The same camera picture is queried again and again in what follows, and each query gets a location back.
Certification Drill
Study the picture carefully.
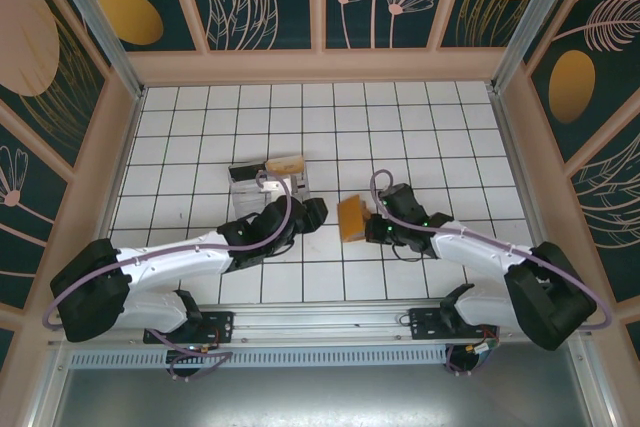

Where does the gold card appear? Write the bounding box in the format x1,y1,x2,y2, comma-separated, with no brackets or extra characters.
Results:
263,152,306,177

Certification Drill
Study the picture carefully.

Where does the clear acrylic card stand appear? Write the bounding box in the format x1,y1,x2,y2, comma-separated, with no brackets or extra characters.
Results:
227,159,314,221

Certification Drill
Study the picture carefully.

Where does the black card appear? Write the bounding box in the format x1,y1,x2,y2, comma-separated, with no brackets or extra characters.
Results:
228,161,267,183

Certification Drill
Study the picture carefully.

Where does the grey metal sheet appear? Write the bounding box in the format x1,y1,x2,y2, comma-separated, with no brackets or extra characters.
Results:
49,366,606,427

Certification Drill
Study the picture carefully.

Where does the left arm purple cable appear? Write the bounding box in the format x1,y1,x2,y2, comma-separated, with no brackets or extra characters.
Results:
42,171,296,381

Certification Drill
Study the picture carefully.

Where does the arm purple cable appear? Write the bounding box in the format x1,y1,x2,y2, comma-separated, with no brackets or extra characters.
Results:
42,171,296,381
368,169,615,376

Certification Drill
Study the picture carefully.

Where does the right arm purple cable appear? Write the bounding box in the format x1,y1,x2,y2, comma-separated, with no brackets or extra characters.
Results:
368,169,615,376

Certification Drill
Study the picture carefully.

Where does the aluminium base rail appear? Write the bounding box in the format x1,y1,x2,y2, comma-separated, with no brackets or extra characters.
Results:
47,299,594,348

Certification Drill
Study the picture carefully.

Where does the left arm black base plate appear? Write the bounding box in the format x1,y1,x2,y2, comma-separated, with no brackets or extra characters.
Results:
142,310,236,346

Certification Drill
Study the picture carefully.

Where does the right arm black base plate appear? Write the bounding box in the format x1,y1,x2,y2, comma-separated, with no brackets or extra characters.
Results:
407,305,501,344

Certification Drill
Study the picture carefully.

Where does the grey slotted cable duct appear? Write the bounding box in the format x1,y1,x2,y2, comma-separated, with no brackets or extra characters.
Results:
67,346,451,369

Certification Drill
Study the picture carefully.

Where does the aluminium frame post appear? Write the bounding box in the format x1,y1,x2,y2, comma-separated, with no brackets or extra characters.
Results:
491,0,576,93
42,0,147,101

